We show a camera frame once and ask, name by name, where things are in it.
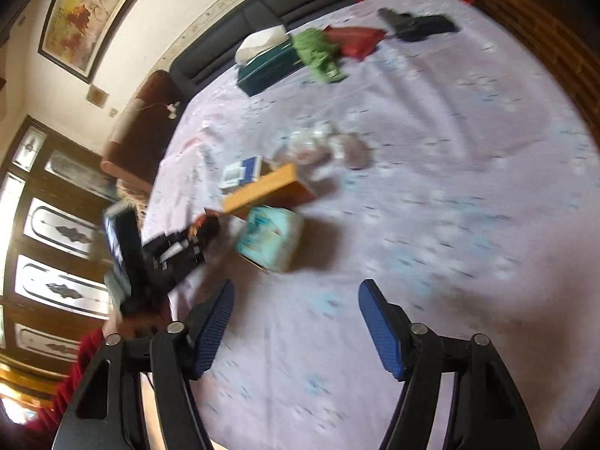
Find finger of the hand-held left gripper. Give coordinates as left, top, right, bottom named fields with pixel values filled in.
left=154, top=213, right=222, bottom=291

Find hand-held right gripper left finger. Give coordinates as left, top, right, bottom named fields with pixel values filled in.
left=51, top=279, right=236, bottom=450

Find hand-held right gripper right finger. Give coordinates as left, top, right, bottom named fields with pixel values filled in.
left=358, top=279, right=542, bottom=450

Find pale blue printed box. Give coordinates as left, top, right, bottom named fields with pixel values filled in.
left=233, top=205, right=305, bottom=273

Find small blue white box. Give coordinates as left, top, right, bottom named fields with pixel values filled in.
left=220, top=156, right=264, bottom=194

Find yellow box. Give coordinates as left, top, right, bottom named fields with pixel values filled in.
left=222, top=162, right=316, bottom=220

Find white plastic bag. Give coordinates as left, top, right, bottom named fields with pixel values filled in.
left=274, top=121, right=336, bottom=166

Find clear plastic bag pink contents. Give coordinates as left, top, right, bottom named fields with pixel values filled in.
left=330, top=132, right=372, bottom=170

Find person's left hand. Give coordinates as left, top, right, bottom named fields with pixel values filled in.
left=105, top=307, right=172, bottom=341

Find wooden door glass panels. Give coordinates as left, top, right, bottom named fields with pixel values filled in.
left=0, top=115, right=141, bottom=385

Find brown chair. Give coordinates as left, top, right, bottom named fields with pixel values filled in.
left=100, top=69, right=183, bottom=193

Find green tissue box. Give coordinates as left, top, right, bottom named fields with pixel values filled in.
left=234, top=24, right=308, bottom=98

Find dark sofa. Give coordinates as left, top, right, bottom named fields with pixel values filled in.
left=169, top=0, right=399, bottom=99

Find green cloth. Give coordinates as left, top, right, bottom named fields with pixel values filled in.
left=293, top=28, right=347, bottom=84

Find framed painting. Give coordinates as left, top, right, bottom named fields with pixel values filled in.
left=37, top=0, right=162, bottom=84

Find red pouch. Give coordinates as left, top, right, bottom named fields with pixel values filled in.
left=324, top=25, right=387, bottom=60

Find wooden cabinet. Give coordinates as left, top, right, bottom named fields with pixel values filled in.
left=457, top=0, right=600, bottom=151

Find small wall frame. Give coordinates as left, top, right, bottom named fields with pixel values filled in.
left=85, top=85, right=110, bottom=108

